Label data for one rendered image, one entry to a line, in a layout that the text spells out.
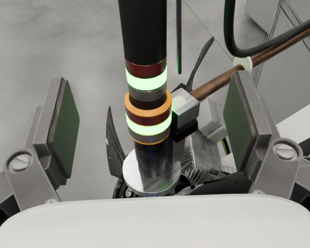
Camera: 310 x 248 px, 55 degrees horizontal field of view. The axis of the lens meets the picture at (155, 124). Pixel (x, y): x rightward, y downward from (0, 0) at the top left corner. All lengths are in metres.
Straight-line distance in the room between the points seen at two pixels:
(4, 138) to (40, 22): 1.66
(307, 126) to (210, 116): 0.24
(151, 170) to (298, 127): 0.47
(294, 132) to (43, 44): 2.95
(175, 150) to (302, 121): 0.45
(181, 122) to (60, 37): 3.17
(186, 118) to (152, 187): 0.09
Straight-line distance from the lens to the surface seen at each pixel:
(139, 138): 0.28
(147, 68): 0.23
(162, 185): 0.35
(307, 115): 0.75
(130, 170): 0.36
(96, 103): 2.55
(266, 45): 0.38
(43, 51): 3.29
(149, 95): 0.25
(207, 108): 0.84
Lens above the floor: 1.76
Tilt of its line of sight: 49 degrees down
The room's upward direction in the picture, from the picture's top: 2 degrees counter-clockwise
